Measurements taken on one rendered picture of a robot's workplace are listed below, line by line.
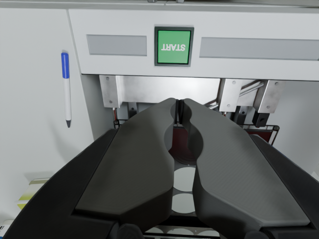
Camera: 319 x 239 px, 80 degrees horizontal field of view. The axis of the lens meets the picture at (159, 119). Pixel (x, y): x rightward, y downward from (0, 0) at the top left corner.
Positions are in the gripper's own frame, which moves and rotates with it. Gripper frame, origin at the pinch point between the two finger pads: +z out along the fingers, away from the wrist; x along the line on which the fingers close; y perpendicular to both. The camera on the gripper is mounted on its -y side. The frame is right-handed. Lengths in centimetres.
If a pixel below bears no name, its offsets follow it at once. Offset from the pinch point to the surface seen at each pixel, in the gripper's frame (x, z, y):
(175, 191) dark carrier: 2.8, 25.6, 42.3
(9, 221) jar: -44, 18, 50
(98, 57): -11.8, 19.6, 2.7
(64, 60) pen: -16.4, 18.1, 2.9
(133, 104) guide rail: -8.8, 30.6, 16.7
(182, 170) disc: 4.3, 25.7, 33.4
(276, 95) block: 20.8, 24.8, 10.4
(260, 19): 11.6, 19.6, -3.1
